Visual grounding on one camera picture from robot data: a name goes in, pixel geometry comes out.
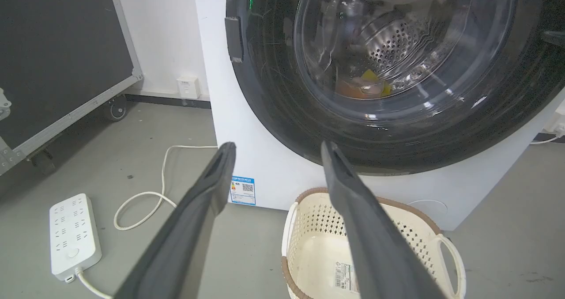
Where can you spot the white power strip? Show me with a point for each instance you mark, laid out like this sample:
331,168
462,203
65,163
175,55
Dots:
73,235

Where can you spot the black flight case with aluminium edges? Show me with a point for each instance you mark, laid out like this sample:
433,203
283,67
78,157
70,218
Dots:
57,56

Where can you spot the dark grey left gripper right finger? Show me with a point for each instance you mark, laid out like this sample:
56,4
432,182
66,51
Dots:
375,241

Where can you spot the cream perforated laundry basket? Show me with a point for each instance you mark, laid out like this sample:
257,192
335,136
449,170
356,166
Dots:
318,255

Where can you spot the black caster wheel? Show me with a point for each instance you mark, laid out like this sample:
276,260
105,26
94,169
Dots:
116,109

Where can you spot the white washing machine body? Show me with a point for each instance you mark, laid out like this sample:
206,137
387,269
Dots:
265,157

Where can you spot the black round washing machine door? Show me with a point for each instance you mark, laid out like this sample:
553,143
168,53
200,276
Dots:
282,91

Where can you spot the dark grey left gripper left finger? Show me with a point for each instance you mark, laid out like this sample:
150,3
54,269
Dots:
185,241

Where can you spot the blue energy label sticker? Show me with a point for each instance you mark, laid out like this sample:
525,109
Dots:
242,190

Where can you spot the yellow orange item in drum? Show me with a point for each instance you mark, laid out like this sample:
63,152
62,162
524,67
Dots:
364,86

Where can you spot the white wall socket box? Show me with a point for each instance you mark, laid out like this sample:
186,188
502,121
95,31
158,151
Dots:
188,87

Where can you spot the white barcode label sticker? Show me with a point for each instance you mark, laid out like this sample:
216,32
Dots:
345,277

